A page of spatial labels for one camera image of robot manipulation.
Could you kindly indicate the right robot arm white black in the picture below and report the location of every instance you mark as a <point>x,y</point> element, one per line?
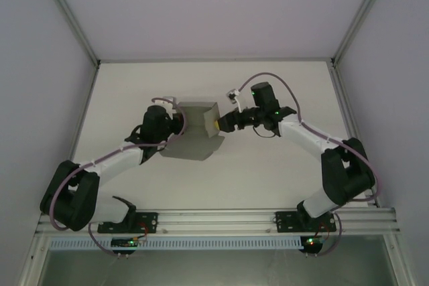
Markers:
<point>305,135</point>

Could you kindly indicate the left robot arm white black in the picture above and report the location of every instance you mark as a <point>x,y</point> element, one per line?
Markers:
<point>115,162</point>

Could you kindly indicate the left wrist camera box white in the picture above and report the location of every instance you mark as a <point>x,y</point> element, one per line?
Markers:
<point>169,102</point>

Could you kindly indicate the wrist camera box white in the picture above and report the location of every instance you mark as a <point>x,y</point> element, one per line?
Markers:
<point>234,96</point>
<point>169,102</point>

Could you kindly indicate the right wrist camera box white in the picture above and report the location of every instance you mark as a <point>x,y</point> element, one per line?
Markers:
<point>234,96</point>

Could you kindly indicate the aluminium side frame rail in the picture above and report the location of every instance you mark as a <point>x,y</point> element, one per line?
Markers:
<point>345,105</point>
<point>85,112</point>

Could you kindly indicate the aluminium mounting rail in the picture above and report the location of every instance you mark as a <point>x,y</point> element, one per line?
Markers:
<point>214,220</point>

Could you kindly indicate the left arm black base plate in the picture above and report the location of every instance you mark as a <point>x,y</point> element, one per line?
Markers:
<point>147,220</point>

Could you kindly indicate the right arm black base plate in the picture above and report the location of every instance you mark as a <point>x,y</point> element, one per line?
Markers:
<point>285,220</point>

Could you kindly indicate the aluminium frame post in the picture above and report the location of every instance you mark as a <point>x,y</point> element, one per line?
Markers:
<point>363,14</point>
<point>68,14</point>

